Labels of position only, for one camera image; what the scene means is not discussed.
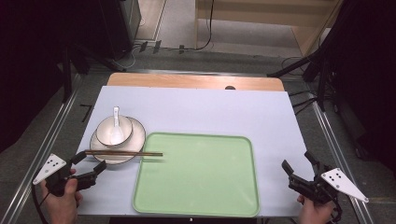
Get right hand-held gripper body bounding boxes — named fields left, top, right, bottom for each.
left=288, top=163, right=370, bottom=205

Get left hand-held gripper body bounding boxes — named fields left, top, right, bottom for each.
left=32, top=153, right=98, bottom=198

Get brown wooden chopstick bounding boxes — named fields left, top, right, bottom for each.
left=84, top=151, right=163, bottom=158

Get white ceramic bowl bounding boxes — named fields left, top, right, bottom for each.
left=95, top=114, right=134, bottom=147

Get white plate with dark rim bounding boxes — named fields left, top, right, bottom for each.
left=89, top=116, right=147, bottom=165

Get white ceramic spoon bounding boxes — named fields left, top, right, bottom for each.
left=109, top=105, right=125, bottom=146

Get light green tray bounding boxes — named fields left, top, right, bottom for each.
left=132, top=132, right=261, bottom=218

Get person's right hand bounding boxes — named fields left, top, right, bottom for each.
left=296, top=194, right=336, bottom=224

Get person's left hand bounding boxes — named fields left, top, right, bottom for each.
left=40, top=176, right=84, bottom=224

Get black metal stand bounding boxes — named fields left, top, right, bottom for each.
left=266, top=43, right=335, bottom=113
left=60, top=43, right=127, bottom=105

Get black curtain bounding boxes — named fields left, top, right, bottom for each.
left=0, top=0, right=108, bottom=153
left=317, top=0, right=396, bottom=174

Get white table mat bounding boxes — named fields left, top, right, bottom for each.
left=75, top=85, right=316, bottom=218

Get black cabinet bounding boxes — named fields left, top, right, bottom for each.
left=99, top=0, right=143, bottom=62

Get metal floor rail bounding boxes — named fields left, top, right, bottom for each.
left=311, top=101, right=376, bottom=224
left=88, top=68, right=304, bottom=79
left=0, top=73, right=82, bottom=224

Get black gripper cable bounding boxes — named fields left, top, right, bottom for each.
left=330, top=192, right=344, bottom=224
left=30, top=181, right=50, bottom=224

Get black floor cables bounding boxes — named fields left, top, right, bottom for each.
left=288, top=89, right=319, bottom=117

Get white floor cable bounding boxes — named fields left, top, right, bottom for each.
left=120, top=43, right=145, bottom=70

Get light wooden furniture frame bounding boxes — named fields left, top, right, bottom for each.
left=193, top=0, right=345, bottom=58

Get black hanging cable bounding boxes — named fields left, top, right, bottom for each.
left=195, top=0, right=217, bottom=51

